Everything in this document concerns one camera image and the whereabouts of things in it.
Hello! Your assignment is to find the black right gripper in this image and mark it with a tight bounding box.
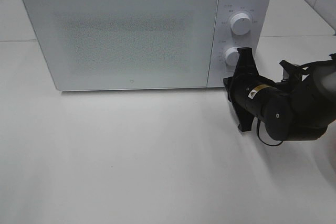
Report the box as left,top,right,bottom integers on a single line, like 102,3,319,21
223,47,276,132

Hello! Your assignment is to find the lower white timer knob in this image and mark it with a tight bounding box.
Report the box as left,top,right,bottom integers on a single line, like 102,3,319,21
223,47,239,67

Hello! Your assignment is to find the white microwave door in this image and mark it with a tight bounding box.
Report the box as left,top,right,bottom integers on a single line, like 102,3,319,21
23,0,217,91

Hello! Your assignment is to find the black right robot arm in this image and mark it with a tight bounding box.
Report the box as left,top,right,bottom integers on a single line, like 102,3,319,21
223,47,335,145

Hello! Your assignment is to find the upper white power knob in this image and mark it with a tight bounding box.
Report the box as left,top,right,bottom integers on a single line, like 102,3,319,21
229,12,253,36

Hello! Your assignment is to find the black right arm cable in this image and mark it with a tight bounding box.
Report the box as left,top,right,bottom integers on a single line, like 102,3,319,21
256,119,286,146

